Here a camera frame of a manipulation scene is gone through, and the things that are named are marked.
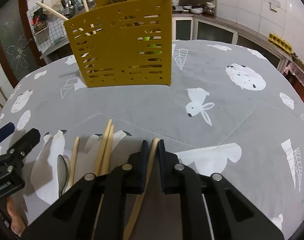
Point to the white wall socket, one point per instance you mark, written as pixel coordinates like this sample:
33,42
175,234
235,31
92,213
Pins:
275,5

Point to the steel sink counter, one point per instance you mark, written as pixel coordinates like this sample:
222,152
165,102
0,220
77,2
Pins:
55,50

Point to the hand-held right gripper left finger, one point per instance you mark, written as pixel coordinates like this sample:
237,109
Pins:
142,172

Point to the brown frosted glass door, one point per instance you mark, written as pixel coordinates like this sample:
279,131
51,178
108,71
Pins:
12,42

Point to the stack of white bowls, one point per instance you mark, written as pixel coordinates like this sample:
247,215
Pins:
194,10

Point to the yellow egg carton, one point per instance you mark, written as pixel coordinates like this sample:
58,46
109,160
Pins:
279,42

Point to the person's left hand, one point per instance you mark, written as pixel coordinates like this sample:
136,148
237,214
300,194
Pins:
15,217

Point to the white kitchen cabinet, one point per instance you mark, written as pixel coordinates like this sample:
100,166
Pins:
216,31

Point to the metal spoon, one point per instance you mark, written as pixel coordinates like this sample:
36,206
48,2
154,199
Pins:
63,170

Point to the yellow perforated utensil holder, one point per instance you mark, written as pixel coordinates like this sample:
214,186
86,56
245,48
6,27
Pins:
117,55

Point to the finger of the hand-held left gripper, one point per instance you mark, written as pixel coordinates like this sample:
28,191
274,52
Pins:
27,140
3,132

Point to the plastic covered red cabinet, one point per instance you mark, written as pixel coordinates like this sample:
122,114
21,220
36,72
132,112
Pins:
299,80

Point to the glass jar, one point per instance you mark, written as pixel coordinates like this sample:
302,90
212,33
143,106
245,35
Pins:
209,8

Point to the white hanging cloth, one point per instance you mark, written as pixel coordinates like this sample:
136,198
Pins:
52,5

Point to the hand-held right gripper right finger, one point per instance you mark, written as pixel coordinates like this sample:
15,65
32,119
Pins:
164,172

